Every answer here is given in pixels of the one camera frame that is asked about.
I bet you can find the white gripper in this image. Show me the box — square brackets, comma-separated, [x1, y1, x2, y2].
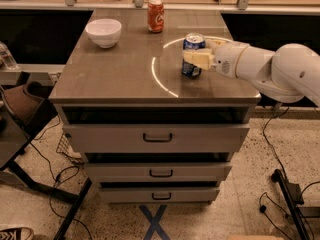
[183, 39, 249, 78]

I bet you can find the blue pepsi can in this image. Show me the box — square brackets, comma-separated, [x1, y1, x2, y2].
[182, 33, 207, 77]

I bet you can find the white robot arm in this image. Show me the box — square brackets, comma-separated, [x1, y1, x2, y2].
[183, 41, 320, 107]

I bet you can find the orange-red coke can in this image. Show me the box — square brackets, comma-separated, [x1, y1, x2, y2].
[147, 0, 164, 33]

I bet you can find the top grey drawer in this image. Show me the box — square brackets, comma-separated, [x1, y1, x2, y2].
[63, 124, 249, 153]

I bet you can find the grey drawer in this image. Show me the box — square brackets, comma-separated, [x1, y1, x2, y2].
[99, 187, 220, 203]
[63, 124, 249, 153]
[85, 162, 231, 183]

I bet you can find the grey drawer cabinet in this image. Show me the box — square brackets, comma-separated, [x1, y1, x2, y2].
[50, 9, 260, 192]

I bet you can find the white ceramic bowl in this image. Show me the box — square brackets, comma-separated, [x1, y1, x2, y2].
[85, 18, 122, 48]

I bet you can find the black stand leg right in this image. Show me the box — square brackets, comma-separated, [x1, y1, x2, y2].
[271, 169, 320, 240]

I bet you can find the middle grey drawer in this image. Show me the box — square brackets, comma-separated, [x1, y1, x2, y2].
[85, 162, 231, 183]

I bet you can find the bottom grey drawer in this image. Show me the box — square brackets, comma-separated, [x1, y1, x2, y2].
[99, 187, 220, 203]

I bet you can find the black table leg left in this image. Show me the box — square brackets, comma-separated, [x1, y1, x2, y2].
[0, 160, 93, 240]

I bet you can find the clear plastic water bottle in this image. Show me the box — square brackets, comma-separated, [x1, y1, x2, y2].
[0, 42, 19, 70]

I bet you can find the black and white sneaker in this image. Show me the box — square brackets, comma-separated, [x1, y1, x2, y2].
[0, 227, 34, 240]

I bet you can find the black floor cable right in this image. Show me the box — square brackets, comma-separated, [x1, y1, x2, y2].
[258, 106, 320, 240]

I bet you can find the black floor cable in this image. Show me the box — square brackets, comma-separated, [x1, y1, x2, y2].
[258, 106, 320, 240]
[29, 115, 94, 240]

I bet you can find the black floor cable left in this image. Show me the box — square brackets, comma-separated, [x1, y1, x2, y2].
[29, 115, 94, 240]

